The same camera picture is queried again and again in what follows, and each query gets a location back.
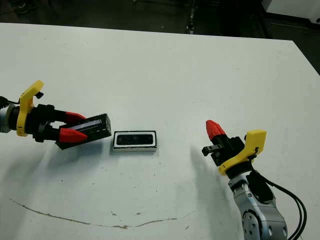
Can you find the white box base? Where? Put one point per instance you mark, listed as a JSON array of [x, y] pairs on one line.
[[135, 150]]

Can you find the white cabinet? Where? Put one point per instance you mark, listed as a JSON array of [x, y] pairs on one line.
[[292, 7]]

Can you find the black glossy box lid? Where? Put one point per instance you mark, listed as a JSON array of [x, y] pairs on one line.
[[100, 125]]

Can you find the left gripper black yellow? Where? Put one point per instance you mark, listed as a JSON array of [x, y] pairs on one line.
[[25, 117]]

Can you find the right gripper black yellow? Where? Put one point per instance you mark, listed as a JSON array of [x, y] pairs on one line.
[[237, 153]]

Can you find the dark shoe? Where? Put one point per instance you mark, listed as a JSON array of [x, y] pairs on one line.
[[21, 7]]

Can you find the black slim camera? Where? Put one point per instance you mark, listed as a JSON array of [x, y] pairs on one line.
[[135, 139]]

